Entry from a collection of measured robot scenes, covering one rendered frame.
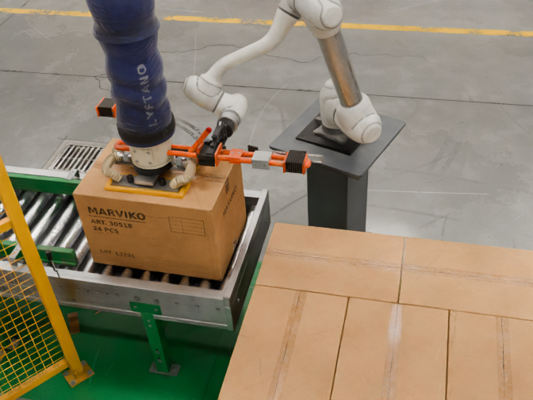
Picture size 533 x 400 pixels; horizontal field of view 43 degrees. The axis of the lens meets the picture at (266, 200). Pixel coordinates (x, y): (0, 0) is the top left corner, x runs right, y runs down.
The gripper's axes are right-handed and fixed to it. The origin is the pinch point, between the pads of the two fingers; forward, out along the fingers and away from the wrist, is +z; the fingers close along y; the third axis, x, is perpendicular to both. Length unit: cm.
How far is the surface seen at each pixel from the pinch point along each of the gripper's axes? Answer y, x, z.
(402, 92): 105, -64, -236
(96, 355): 108, 63, 28
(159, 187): 10.6, 19.9, 11.4
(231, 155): -1.5, -8.5, 1.5
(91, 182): 13, 51, 10
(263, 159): -1.6, -21.5, 2.3
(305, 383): 54, -48, 62
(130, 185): 10.6, 32.4, 11.8
